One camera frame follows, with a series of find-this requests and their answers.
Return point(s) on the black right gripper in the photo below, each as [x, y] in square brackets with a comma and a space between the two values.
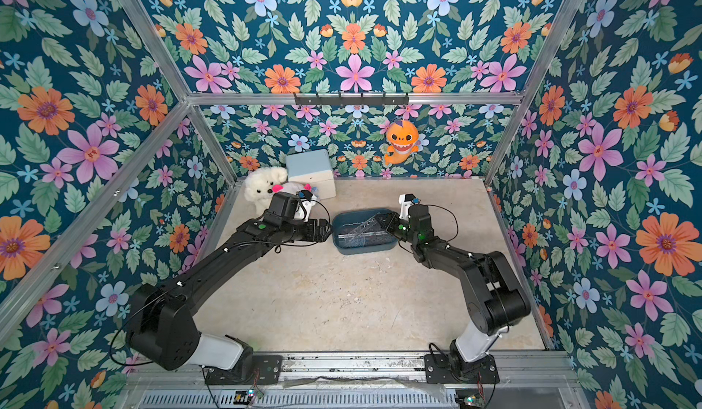
[392, 224]

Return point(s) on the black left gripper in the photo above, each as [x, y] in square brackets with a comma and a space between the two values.
[321, 235]

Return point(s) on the pink stencil ruler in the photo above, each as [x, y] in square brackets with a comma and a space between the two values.
[373, 235]

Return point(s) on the teal plastic storage box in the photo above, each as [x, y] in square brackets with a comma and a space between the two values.
[345, 222]

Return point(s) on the clear short ruler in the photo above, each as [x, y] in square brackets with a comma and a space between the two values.
[371, 224]

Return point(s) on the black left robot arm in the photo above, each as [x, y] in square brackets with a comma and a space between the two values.
[163, 327]

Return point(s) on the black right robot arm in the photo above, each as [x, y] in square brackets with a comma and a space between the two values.
[495, 299]

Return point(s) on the white blue storage box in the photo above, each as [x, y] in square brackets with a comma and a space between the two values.
[313, 168]

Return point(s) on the pink white plush doll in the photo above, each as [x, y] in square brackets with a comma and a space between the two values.
[291, 187]

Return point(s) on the white fluffy plush dog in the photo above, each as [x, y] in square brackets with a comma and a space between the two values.
[258, 186]

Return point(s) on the orange shark plush toy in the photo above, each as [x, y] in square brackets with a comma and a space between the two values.
[403, 139]

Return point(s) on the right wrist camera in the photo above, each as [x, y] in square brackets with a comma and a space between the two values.
[414, 211]

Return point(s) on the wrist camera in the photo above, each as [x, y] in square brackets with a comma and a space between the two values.
[414, 211]
[286, 206]

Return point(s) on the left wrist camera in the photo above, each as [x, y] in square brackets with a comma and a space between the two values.
[286, 206]

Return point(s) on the black wall hook rail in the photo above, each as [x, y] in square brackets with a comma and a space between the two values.
[341, 99]

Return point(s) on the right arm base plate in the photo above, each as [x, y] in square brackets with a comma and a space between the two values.
[440, 369]

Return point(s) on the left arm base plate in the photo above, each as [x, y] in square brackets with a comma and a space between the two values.
[257, 369]

